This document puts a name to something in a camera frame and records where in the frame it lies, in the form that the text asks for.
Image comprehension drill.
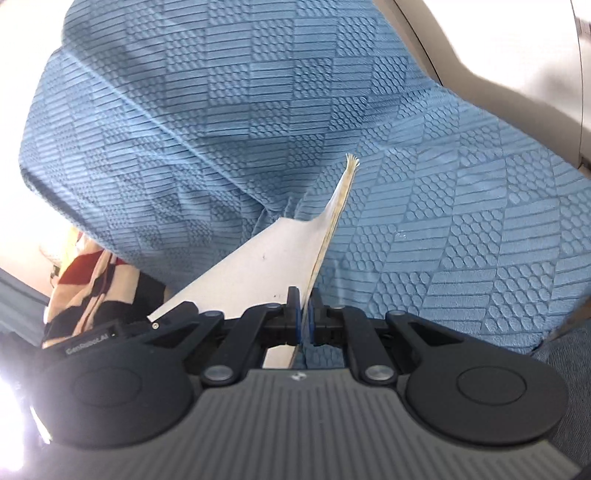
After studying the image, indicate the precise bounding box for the white sheet of paper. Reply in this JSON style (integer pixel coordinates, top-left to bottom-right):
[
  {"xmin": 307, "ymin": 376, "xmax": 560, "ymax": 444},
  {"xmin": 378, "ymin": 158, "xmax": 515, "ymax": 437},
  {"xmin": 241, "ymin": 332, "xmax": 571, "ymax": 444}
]
[{"xmin": 143, "ymin": 155, "xmax": 359, "ymax": 378}]

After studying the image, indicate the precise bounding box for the blue textured sofa cover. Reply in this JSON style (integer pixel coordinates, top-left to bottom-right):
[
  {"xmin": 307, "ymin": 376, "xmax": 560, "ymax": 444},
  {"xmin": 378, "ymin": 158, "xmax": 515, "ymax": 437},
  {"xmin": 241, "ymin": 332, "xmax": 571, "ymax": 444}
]
[{"xmin": 19, "ymin": 1, "xmax": 590, "ymax": 353}]

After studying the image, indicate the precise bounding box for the blue curtain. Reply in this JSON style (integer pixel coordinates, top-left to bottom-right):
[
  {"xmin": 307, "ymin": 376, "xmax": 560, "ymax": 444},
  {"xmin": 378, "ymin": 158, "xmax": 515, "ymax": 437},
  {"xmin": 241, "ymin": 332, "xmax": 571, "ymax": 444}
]
[{"xmin": 0, "ymin": 270, "xmax": 49, "ymax": 346}]

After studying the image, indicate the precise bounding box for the striped red black white blanket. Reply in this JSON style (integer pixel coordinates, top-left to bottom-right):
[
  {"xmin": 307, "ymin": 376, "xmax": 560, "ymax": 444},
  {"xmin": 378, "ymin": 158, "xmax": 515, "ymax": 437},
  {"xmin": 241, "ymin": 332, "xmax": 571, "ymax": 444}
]
[{"xmin": 41, "ymin": 233, "xmax": 171, "ymax": 348}]

